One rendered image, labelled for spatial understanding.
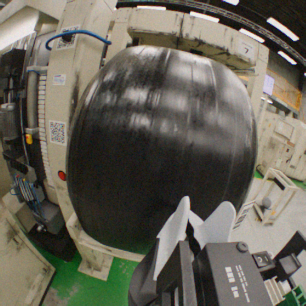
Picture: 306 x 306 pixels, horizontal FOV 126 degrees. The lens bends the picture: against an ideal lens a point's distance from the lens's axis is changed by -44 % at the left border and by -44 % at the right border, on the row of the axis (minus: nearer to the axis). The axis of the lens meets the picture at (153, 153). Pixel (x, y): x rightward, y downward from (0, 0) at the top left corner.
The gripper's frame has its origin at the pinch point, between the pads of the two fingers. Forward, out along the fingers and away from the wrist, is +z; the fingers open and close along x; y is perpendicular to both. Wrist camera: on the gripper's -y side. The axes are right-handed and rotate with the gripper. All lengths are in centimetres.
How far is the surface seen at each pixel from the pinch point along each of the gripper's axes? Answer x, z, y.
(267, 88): -259, 299, 160
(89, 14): 29.2, 18.0, 36.0
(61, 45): 36.3, 19.1, 26.7
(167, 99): 4.4, 4.4, 12.2
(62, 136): 32.8, 22.4, -0.5
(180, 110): 2.8, 4.0, 11.3
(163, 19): 12, 42, 53
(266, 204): -204, 139, -83
